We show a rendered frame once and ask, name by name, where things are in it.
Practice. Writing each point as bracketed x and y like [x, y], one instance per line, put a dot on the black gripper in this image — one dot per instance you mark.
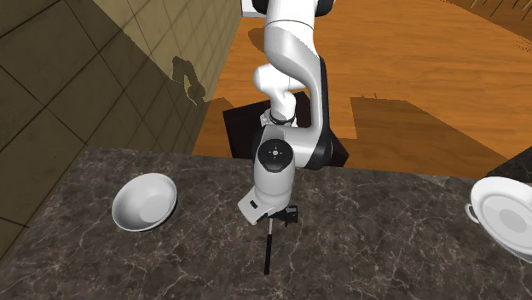
[290, 214]

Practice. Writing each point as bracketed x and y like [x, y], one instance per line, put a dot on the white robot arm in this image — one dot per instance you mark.
[291, 62]

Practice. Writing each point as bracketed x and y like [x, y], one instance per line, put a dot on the black robot stand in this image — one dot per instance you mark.
[241, 129]

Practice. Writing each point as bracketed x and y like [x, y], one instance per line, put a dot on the white bowl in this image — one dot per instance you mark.
[143, 203]

